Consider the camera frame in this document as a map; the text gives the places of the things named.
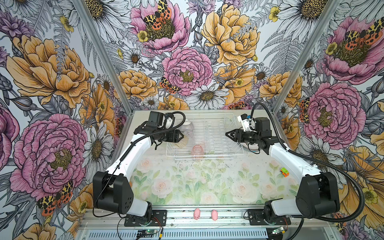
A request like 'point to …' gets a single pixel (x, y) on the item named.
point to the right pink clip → (214, 215)
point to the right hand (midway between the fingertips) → (228, 138)
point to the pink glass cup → (197, 152)
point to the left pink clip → (196, 213)
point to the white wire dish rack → (205, 138)
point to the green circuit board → (147, 231)
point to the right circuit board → (278, 230)
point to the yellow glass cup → (183, 142)
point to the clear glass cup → (187, 128)
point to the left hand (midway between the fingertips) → (176, 140)
